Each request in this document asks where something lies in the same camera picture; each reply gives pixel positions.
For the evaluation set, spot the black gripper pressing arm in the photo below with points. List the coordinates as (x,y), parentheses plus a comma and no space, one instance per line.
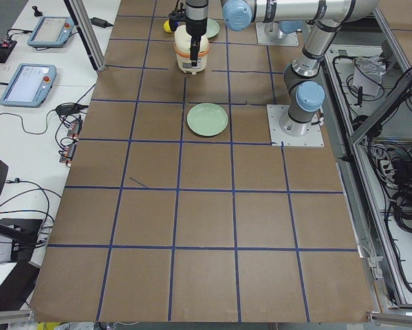
(195,27)

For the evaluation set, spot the robot arm near yellow toy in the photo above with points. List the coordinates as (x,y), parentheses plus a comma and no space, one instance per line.
(327,17)

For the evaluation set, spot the green plate near yellow toy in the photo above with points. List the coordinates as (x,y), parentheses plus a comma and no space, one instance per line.
(212,28)

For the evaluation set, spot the yellow toy pepper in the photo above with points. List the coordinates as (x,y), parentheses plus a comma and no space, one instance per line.
(168,27)

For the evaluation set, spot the green plate far from toy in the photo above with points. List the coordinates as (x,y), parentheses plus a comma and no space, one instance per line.
(207,119)

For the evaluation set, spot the black power adapter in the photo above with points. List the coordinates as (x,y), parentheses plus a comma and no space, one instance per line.
(100,22)

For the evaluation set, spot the blue teach pendant far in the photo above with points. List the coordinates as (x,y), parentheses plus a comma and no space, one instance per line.
(51,31)

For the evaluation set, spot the blue teach pendant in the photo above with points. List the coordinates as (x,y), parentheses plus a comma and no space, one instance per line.
(51,31)
(29,85)

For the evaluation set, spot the blue teach pendant near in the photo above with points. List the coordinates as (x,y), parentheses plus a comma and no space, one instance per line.
(29,85)

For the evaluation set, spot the second white robot base plate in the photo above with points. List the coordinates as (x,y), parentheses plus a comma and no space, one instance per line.
(281,33)

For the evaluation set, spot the aluminium frame post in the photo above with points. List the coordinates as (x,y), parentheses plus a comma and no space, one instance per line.
(79,16)

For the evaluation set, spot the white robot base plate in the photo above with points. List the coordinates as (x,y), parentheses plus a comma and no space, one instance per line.
(286,132)

